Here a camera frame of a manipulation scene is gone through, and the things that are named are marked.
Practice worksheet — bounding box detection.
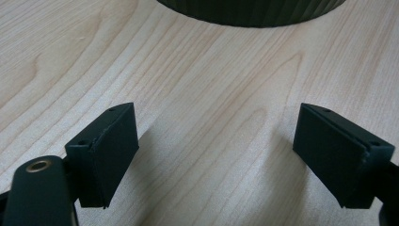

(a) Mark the black ribbed trash bin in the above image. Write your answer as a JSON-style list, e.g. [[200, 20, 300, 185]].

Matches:
[[155, 0, 346, 28]]

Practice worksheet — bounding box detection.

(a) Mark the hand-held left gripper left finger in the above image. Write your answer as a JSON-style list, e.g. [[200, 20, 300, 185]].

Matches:
[[64, 102, 140, 209]]

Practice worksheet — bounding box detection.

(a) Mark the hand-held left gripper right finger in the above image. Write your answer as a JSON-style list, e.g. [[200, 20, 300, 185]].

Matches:
[[292, 103, 395, 210]]

